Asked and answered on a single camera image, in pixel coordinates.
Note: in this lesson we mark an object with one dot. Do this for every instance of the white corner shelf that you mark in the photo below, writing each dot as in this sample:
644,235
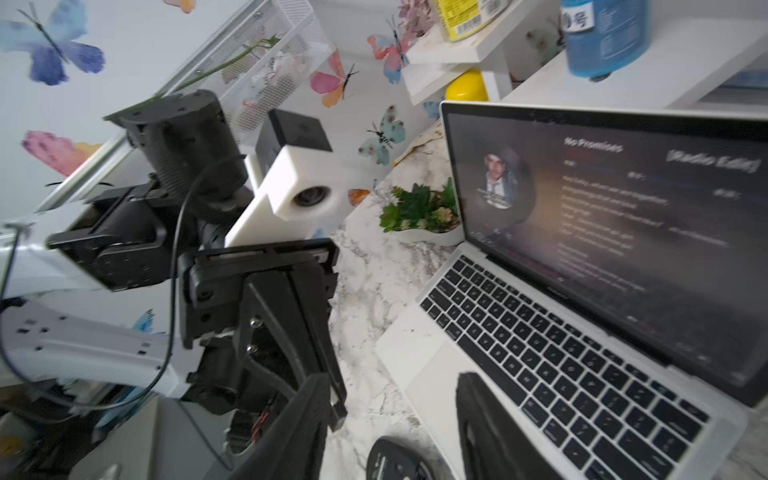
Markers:
510,49

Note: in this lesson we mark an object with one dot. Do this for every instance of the blue can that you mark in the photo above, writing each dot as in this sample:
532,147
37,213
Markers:
602,36

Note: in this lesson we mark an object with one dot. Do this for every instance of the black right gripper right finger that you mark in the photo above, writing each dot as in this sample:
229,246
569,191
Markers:
492,444

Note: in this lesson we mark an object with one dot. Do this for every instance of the yellow label jar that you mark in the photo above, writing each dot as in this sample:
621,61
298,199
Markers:
460,19

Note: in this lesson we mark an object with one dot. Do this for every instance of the white riser shelf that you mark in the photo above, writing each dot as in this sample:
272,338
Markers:
686,60

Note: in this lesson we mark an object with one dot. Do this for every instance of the black wireless mouse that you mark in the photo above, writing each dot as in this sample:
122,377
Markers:
392,459

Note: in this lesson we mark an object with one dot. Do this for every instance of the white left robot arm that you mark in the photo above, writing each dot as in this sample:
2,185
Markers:
124,239

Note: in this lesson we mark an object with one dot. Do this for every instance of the silver laptop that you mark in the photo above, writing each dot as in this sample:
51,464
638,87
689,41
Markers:
611,288

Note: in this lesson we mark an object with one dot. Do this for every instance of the green plant in white dish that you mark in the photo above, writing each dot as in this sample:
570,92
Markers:
422,214

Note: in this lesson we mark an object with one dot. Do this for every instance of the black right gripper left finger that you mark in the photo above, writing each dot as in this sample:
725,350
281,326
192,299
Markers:
294,447

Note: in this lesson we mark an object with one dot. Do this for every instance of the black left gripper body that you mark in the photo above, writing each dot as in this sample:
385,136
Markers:
260,314

